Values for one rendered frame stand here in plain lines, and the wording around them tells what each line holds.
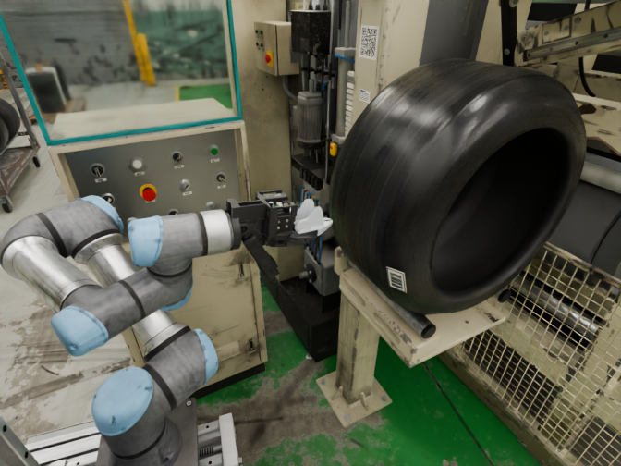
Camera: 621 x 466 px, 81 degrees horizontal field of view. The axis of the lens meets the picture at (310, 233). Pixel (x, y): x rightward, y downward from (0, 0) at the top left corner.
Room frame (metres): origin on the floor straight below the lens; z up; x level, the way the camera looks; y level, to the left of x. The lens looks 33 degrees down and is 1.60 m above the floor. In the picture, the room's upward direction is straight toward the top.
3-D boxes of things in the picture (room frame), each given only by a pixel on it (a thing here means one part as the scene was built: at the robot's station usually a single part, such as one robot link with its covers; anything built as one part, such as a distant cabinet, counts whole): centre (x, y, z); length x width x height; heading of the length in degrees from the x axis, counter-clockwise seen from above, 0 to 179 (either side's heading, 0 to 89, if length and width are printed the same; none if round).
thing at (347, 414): (1.08, -0.21, 0.02); 0.27 x 0.27 x 0.04; 27
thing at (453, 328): (0.86, -0.34, 0.80); 0.37 x 0.36 x 0.02; 117
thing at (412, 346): (0.79, -0.22, 0.83); 0.36 x 0.09 x 0.06; 27
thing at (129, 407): (0.45, 0.37, 0.88); 0.13 x 0.12 x 0.14; 141
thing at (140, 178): (1.23, 0.55, 0.63); 0.56 x 0.41 x 1.27; 117
